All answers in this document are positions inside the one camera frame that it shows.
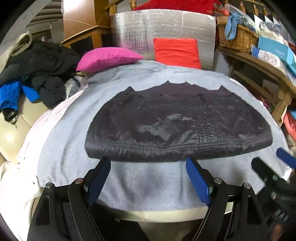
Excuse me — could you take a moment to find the dark grey garment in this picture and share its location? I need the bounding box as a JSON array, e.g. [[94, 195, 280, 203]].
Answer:
[[85, 82, 273, 162]]

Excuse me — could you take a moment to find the silver foil insulation panel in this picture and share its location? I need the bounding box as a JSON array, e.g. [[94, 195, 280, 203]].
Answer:
[[111, 9, 216, 70]]

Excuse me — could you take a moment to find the red plush blanket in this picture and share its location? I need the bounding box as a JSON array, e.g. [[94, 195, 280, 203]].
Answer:
[[133, 0, 222, 14]]

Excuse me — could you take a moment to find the blue jacket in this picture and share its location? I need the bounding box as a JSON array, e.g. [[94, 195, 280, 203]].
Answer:
[[1, 80, 41, 110]]

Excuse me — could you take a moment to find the cream leather seat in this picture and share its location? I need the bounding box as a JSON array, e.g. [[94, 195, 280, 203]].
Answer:
[[0, 96, 48, 163]]

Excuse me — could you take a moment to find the light blue cloth in basket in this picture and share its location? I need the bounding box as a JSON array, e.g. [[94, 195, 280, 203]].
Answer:
[[224, 13, 246, 40]]

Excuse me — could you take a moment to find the brown wooden cabinet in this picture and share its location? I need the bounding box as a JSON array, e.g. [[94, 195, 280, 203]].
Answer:
[[60, 0, 113, 54]]

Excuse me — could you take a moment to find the black clothes pile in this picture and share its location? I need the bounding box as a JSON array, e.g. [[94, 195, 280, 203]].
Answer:
[[1, 40, 81, 109]]

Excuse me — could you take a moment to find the white patterned box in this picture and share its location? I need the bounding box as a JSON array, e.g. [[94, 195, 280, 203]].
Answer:
[[251, 45, 287, 73]]

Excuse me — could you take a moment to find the pink cushion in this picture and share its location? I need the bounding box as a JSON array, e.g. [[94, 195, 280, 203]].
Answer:
[[76, 47, 144, 73]]

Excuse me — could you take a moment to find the beige fleece garment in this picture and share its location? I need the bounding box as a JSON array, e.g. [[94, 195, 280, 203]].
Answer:
[[0, 31, 33, 73]]

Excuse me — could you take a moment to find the teal fashion box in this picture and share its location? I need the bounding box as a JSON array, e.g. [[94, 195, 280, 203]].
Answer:
[[258, 36, 295, 65]]

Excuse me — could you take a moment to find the light grey bed blanket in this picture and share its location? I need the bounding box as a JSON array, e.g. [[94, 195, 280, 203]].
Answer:
[[17, 59, 291, 241]]

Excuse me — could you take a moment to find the wicker basket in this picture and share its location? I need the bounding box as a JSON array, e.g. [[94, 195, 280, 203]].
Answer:
[[217, 24, 259, 54]]

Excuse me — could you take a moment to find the red square cushion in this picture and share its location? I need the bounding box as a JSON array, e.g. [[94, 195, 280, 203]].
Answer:
[[153, 38, 202, 69]]

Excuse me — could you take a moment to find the wooden shelf unit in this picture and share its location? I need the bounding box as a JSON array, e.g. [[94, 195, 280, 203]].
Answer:
[[218, 46, 295, 126]]

